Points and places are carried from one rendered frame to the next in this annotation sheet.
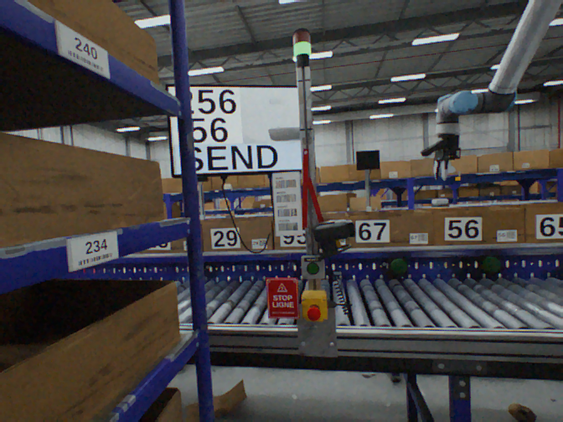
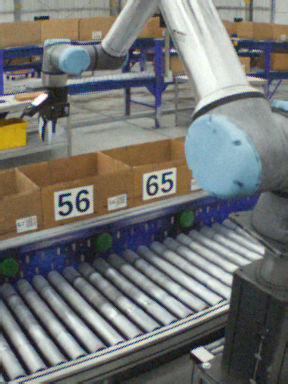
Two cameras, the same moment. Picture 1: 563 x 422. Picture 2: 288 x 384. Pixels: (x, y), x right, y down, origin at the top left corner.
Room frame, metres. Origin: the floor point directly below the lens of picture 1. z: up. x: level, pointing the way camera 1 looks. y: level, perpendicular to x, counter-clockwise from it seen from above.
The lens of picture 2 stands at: (0.00, 0.04, 1.63)
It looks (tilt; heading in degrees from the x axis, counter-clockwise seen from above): 22 degrees down; 317
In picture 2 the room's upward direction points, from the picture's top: straight up
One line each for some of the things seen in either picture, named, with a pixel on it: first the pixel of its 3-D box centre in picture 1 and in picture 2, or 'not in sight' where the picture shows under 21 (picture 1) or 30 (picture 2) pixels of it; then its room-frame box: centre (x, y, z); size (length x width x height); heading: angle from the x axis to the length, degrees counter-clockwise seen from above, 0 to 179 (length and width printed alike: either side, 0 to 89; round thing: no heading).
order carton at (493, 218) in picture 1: (463, 225); (72, 187); (1.49, -0.96, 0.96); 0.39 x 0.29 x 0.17; 80
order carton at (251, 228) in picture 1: (244, 233); not in sight; (1.69, 0.20, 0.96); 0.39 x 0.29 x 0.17; 80
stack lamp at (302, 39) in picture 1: (302, 46); not in sight; (0.90, -0.10, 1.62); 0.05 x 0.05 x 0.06
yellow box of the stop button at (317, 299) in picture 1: (327, 306); not in sight; (0.84, -0.13, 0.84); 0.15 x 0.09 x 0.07; 80
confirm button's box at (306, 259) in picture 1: (312, 267); not in sight; (0.87, -0.10, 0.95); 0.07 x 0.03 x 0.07; 80
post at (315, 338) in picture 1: (311, 214); not in sight; (0.90, -0.10, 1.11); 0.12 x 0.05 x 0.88; 80
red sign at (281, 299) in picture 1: (291, 298); not in sight; (0.89, -0.03, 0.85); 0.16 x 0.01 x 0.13; 80
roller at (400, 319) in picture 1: (389, 302); (12, 329); (1.12, -0.42, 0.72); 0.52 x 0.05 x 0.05; 170
